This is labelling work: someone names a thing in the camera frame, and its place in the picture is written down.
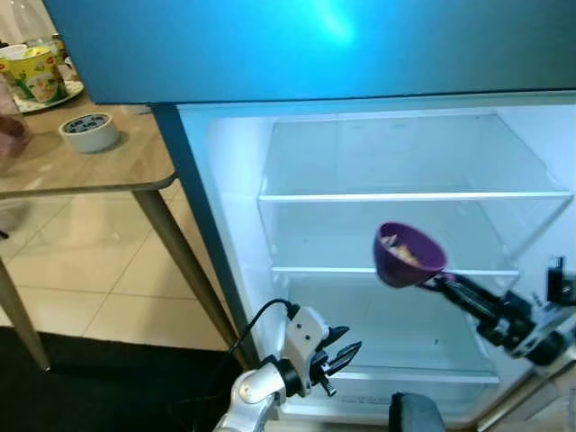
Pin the grey robot right leg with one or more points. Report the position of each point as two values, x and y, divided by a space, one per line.
418 416

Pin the purple bowl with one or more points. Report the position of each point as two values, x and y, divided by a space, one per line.
396 270

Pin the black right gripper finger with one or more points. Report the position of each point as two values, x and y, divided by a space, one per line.
461 301
463 286

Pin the white tape roll black print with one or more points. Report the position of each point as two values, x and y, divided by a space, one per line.
90 142

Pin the yellow cup noodles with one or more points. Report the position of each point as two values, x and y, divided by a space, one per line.
36 81

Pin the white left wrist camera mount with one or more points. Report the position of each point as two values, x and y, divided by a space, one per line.
304 337

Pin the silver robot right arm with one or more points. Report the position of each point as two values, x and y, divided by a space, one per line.
560 360

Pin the white plate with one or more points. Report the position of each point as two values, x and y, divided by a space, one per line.
72 93

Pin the clear water bottle teal cap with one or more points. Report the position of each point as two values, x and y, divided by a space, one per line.
36 22

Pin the glass fridge shelf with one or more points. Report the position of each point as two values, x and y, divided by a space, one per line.
432 378
315 270
360 196

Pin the silver two-door fridge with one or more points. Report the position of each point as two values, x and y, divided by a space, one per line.
270 54

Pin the translucent pink plastic cup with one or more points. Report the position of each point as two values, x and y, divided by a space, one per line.
11 135

